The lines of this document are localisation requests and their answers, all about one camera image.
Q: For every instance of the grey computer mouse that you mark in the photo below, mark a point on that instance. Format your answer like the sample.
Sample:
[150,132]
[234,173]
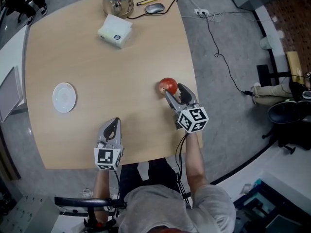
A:
[155,8]

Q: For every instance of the black clamp mount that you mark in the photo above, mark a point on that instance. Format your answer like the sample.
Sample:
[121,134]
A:
[92,220]

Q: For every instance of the wooden board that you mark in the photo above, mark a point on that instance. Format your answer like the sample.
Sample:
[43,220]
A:
[295,67]

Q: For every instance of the grey metal case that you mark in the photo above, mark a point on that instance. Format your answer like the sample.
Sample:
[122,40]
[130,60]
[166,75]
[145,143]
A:
[26,215]

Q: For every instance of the grey tray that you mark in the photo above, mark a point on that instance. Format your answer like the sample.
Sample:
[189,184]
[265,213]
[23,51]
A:
[9,93]

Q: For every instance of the person's grey shirt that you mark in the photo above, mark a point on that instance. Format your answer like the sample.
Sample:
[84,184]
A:
[170,210]

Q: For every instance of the black chest bar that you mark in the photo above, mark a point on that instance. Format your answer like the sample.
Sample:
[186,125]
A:
[85,202]

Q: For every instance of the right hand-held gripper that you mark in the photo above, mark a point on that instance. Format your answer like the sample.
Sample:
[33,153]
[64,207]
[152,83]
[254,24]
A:
[194,118]

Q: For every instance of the person's right forearm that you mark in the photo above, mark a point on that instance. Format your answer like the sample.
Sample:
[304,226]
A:
[195,159]

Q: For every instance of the white round plate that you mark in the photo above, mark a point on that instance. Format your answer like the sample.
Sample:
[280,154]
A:
[64,97]

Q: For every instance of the black office chair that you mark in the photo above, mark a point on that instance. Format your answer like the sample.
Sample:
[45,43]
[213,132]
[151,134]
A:
[284,113]

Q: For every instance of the white floor power strip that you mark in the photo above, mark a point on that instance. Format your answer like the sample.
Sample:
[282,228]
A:
[86,193]

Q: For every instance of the person's left forearm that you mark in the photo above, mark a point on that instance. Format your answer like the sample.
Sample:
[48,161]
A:
[103,183]

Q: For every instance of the white waste bin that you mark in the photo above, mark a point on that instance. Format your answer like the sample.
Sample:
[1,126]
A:
[266,42]

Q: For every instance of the white tissue box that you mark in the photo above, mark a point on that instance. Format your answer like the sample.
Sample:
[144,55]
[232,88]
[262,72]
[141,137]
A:
[115,30]

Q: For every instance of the black stand base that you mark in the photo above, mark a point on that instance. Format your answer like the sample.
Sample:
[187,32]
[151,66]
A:
[263,74]

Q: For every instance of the red apple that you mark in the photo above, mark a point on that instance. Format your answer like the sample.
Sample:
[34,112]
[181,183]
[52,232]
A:
[170,84]

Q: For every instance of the person's black trousers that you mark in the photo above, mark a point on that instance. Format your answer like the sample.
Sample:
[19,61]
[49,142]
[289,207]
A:
[160,173]

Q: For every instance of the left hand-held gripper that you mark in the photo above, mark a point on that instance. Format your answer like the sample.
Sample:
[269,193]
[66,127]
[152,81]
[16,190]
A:
[105,156]

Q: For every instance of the yellow utility knife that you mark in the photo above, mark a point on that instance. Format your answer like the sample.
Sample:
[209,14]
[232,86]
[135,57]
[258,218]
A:
[149,0]

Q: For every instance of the white desk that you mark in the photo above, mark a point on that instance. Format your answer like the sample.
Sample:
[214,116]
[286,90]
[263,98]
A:
[12,50]

